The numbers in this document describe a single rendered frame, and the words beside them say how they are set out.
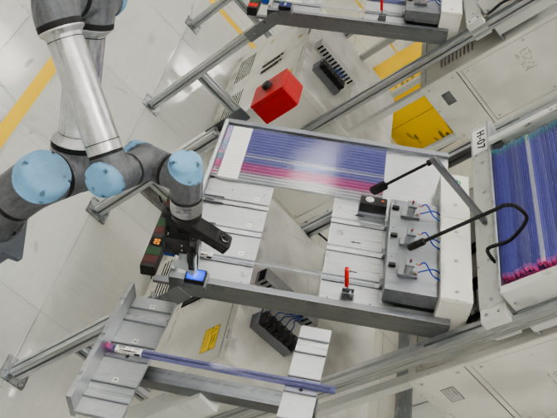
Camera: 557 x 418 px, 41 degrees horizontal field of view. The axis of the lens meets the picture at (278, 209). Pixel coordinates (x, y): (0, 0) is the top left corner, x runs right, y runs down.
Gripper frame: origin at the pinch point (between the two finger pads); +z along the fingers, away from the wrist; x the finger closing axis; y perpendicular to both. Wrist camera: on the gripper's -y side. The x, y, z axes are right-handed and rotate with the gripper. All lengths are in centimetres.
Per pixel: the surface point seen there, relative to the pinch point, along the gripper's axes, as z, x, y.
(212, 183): 5.3, -39.2, 4.6
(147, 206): 70, -92, 43
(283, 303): 6.7, -0.4, -22.6
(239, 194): 5.3, -36.5, -4.1
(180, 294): 5.2, 3.9, 3.0
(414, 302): 3, -4, -55
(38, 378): 63, -1, 50
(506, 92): 25, -145, -93
